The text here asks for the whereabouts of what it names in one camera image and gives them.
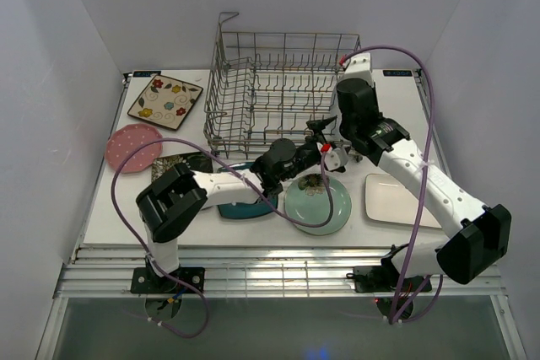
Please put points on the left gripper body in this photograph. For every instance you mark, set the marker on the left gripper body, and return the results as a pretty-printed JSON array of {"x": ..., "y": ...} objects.
[{"x": 307, "y": 153}]

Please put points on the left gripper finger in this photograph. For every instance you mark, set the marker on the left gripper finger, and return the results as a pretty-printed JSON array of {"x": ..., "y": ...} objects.
[
  {"x": 323, "y": 123},
  {"x": 311, "y": 126}
]

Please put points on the green round flower plate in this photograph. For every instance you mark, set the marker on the green round flower plate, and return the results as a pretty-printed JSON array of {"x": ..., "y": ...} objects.
[{"x": 306, "y": 201}]

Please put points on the teal square plate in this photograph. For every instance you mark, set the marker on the teal square plate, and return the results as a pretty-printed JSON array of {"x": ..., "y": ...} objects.
[{"x": 241, "y": 211}]

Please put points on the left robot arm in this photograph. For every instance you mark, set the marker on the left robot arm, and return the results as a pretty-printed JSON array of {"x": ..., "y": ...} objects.
[{"x": 171, "y": 202}]

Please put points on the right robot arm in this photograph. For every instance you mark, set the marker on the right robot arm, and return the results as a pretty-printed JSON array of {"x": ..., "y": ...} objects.
[{"x": 477, "y": 234}]

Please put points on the blue label right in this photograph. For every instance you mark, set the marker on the blue label right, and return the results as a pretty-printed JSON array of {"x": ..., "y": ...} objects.
[{"x": 397, "y": 73}]

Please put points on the white rectangular plate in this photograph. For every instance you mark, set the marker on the white rectangular plate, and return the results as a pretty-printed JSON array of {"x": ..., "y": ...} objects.
[{"x": 388, "y": 201}]

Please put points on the black floral square plate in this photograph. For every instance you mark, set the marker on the black floral square plate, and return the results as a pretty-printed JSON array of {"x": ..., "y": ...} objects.
[{"x": 194, "y": 161}]

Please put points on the cream square flower plate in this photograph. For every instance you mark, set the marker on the cream square flower plate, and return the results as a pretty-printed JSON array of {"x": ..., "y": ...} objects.
[{"x": 165, "y": 102}]

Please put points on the pink dotted round plate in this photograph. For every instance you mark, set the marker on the pink dotted round plate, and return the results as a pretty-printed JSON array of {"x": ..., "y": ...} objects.
[{"x": 126, "y": 140}]

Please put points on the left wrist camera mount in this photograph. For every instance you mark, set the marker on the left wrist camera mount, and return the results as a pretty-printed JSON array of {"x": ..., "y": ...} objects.
[{"x": 335, "y": 159}]

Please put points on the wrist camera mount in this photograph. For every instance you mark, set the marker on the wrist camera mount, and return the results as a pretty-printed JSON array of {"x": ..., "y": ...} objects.
[
  {"x": 358, "y": 66},
  {"x": 335, "y": 159}
]

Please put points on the grey wire dish rack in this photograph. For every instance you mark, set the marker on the grey wire dish rack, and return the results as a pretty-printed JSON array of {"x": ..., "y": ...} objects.
[{"x": 264, "y": 86}]

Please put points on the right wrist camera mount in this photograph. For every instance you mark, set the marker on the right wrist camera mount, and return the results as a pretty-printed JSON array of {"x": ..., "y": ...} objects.
[{"x": 358, "y": 66}]

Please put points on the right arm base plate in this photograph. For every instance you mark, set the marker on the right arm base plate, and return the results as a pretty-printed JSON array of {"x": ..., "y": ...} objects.
[{"x": 374, "y": 279}]

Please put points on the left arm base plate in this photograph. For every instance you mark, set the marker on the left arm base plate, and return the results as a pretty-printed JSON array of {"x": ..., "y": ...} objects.
[{"x": 146, "y": 281}]

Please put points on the aluminium table frame rail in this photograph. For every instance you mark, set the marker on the aluminium table frame rail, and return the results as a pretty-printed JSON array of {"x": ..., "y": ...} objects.
[{"x": 106, "y": 272}]

